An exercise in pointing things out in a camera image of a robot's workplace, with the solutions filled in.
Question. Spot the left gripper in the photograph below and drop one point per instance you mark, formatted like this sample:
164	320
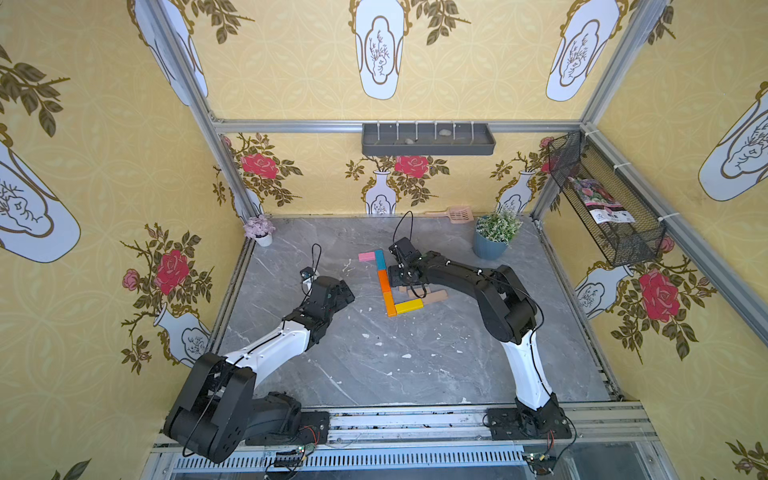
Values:
342	291

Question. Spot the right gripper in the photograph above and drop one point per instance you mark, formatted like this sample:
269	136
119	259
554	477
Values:
409	273

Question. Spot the red orange wooden block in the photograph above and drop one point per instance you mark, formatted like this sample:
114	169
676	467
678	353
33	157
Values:
384	281

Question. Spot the teal wooden block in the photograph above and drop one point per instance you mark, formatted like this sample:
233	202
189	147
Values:
380	260

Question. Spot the yellow wooden block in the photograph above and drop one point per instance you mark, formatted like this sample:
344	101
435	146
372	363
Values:
409	306

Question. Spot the tan wooden block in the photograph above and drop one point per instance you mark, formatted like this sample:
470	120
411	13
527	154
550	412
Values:
435	297

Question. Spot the amber orange wooden block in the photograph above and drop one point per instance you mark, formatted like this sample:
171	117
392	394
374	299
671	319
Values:
389	304

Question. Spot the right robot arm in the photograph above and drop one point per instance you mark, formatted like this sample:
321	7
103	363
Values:
512	317

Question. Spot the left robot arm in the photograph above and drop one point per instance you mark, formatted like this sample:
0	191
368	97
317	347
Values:
216	409

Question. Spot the blue flower pot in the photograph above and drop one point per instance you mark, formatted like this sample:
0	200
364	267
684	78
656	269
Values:
487	249

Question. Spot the small white pot purple flowers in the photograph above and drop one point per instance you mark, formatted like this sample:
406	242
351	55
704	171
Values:
261	229

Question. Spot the green artificial plant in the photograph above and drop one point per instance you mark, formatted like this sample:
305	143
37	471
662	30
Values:
501	226

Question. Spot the grey wall shelf tray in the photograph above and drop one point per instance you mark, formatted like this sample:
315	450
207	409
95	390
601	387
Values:
423	138

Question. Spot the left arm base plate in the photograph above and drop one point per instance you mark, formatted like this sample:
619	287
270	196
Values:
310	427

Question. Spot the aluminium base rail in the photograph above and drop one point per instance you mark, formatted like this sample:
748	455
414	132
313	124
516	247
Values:
611	439

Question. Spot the packet in wire basket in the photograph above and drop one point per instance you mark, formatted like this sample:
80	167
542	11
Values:
602	206

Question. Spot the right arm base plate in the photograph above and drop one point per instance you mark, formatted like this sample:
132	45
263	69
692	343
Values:
527	424

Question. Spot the black wire basket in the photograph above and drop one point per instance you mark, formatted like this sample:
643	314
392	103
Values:
623	225

